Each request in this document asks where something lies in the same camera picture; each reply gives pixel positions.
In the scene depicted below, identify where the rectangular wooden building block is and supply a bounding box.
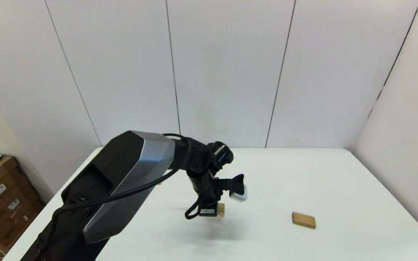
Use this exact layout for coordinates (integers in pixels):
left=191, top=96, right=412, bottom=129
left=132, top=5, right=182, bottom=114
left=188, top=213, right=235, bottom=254
left=292, top=212, right=317, bottom=229

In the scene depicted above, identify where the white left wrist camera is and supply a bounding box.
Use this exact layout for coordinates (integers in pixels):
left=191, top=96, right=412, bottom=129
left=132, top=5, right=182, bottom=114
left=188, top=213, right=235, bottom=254
left=216, top=174, right=248, bottom=202

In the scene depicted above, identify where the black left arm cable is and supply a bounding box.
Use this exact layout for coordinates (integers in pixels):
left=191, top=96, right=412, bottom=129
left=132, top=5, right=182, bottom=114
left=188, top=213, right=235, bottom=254
left=51, top=133, right=202, bottom=220

